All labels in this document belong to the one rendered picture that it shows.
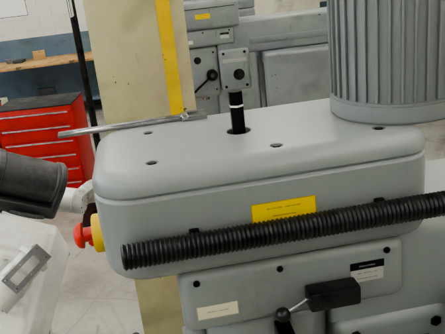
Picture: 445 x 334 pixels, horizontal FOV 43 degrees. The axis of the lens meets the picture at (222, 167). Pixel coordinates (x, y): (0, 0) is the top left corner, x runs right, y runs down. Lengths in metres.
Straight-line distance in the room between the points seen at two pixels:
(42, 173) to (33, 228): 0.12
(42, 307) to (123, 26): 1.58
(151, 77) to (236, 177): 1.86
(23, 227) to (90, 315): 2.79
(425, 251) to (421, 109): 0.22
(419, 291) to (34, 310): 0.72
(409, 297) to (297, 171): 0.30
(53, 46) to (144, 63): 7.43
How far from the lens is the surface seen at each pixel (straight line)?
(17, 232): 1.21
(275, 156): 0.75
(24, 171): 1.23
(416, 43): 0.81
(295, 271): 0.83
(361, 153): 0.78
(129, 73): 2.56
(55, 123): 5.50
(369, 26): 0.81
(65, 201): 1.50
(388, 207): 0.78
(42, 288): 1.20
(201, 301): 0.82
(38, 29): 9.96
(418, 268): 0.92
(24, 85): 10.14
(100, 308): 4.02
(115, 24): 2.54
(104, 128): 0.94
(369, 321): 0.92
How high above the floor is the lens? 2.14
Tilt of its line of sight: 20 degrees down
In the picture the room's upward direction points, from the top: 6 degrees counter-clockwise
